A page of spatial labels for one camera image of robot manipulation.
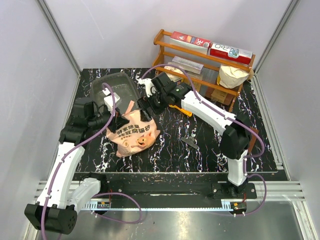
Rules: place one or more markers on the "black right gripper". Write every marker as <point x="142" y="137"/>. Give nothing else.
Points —
<point x="145" y="102"/>

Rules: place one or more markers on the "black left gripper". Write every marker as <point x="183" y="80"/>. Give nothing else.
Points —
<point x="117" y="122"/>

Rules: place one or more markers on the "pink cat litter bag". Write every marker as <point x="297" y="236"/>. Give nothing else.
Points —
<point x="135" y="136"/>

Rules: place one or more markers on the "yellow plastic scoop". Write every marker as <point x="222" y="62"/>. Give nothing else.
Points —
<point x="186" y="112"/>

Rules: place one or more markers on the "black bag clip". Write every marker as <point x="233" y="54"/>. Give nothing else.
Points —
<point x="190" y="141"/>

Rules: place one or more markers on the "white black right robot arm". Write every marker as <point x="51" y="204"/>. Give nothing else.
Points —
<point x="161" y="91"/>

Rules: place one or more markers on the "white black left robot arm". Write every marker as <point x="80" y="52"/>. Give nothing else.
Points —
<point x="56" y="209"/>

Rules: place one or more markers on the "grey plastic litter box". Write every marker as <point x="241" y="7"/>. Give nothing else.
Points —
<point x="121" y="85"/>

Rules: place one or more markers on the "silver grey flat box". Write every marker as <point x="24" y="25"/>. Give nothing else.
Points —
<point x="187" y="65"/>

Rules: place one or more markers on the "red white toothpaste box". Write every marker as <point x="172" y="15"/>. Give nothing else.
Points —
<point x="190" y="42"/>

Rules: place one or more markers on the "red white blue box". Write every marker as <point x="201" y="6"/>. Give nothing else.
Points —
<point x="230" y="53"/>

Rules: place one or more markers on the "white crumpled bag left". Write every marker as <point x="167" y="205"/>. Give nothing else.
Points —
<point x="174" y="77"/>

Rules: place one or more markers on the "orange wooden shelf rack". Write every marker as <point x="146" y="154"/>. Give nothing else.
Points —
<point x="204" y="71"/>

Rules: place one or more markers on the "white paper bag right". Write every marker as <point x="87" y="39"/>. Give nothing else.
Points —
<point x="230" y="77"/>

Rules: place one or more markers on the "brown scouring pad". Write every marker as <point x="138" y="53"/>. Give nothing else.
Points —
<point x="253" y="140"/>

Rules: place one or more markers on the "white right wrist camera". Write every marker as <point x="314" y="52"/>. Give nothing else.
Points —
<point x="150" y="89"/>

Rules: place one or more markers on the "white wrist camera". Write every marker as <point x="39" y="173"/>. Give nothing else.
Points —
<point x="108" y="100"/>
<point x="150" y="89"/>

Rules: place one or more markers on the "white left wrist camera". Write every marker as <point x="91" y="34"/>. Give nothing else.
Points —
<point x="108" y="100"/>

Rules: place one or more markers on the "aluminium rail frame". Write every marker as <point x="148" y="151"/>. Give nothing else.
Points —
<point x="280" y="212"/>

